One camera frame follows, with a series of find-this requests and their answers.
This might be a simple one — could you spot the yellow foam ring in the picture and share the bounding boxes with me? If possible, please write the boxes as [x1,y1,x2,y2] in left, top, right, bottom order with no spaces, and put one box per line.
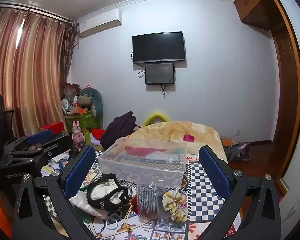
[142,110,171,127]

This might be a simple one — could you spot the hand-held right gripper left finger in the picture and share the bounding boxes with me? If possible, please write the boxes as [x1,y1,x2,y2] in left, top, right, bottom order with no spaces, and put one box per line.
[12,145,98,240]

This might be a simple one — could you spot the small white fan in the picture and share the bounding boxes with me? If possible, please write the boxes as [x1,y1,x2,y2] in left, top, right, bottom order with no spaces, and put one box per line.
[61,98,71,113]

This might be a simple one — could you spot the orange bag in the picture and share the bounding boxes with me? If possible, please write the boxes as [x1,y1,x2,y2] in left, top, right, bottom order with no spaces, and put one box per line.
[0,185,15,240]

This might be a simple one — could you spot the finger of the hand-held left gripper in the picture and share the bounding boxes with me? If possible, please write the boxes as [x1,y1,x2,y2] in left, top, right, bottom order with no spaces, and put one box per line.
[9,135,73,163]
[4,129,53,153]

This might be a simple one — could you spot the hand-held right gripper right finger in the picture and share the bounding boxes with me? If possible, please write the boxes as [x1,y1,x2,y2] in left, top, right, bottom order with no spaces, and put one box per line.
[199,145,282,240]

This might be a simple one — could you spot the small black monitor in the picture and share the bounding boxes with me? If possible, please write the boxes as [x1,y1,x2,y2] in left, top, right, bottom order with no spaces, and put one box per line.
[144,62,175,85]

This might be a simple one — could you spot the red plastic bag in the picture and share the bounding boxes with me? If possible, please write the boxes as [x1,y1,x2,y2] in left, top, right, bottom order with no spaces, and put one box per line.
[62,82,82,101]

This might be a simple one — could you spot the yellow blanket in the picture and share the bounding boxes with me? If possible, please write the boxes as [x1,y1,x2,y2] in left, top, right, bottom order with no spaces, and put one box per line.
[125,121,228,163]

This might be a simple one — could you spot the grey knitted cloth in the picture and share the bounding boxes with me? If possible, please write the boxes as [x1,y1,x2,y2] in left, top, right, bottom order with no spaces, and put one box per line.
[136,184,166,216]

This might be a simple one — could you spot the floral scrunchie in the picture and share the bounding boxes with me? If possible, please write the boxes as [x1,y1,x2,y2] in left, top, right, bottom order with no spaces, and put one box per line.
[161,189,190,222]

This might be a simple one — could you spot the white sliding door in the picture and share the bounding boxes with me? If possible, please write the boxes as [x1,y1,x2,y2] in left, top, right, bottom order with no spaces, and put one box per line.
[276,0,300,232]

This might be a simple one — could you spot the red cloth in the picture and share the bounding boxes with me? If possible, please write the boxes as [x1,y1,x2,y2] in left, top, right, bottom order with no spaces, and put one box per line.
[91,128,106,141]

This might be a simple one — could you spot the black wall television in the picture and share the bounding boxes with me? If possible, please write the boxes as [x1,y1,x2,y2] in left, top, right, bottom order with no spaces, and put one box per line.
[132,31,186,64]

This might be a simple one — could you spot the colourful patterned mat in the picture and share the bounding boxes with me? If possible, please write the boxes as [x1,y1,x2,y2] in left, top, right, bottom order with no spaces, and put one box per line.
[40,150,243,240]

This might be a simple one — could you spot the curtain rail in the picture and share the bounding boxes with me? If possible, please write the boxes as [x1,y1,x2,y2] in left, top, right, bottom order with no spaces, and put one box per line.
[0,2,77,23]

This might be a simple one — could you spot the wooden door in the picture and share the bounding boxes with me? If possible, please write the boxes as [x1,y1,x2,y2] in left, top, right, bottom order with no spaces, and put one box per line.
[270,0,300,183]

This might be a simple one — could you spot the red box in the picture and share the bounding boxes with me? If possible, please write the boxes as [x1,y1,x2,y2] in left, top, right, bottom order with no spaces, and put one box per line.
[39,121,65,135]

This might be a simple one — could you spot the grey green plush toy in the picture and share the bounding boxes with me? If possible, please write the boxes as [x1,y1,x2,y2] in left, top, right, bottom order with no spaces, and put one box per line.
[79,87,104,118]

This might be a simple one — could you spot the wooden overhead cabinet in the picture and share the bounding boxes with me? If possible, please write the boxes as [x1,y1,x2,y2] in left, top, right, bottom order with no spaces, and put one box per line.
[234,0,281,31]

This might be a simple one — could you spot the orange notebook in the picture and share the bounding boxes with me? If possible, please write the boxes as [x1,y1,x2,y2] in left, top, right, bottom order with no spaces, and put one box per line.
[221,137,238,147]

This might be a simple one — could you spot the striped pink curtain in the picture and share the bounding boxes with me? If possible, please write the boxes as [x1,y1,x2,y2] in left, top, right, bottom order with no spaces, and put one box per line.
[0,6,78,142]

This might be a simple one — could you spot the white lace cloth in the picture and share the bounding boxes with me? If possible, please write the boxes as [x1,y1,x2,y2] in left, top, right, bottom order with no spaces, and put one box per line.
[150,153,176,161]

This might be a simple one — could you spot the white air conditioner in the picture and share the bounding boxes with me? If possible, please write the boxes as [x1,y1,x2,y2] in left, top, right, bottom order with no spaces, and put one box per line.
[77,8,122,38]

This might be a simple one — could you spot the pink bunny toy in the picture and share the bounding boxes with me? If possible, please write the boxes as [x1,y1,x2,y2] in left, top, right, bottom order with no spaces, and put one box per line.
[72,121,86,146]

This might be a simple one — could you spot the dark purple clothes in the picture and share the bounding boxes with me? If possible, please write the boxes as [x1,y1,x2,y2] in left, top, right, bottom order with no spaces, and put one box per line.
[100,112,141,150]

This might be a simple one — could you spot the clear plastic storage box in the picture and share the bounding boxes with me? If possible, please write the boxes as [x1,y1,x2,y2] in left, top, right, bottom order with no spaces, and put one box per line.
[97,137,188,188]

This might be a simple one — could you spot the green storage box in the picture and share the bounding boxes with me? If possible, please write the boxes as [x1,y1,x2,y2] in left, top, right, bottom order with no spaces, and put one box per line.
[64,109,101,131]

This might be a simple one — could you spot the red fabric item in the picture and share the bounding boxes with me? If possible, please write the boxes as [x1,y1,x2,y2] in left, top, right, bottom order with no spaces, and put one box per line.
[124,145,171,158]

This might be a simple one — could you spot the purple bag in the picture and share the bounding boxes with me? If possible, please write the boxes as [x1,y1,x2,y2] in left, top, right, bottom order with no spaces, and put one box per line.
[224,141,252,162]

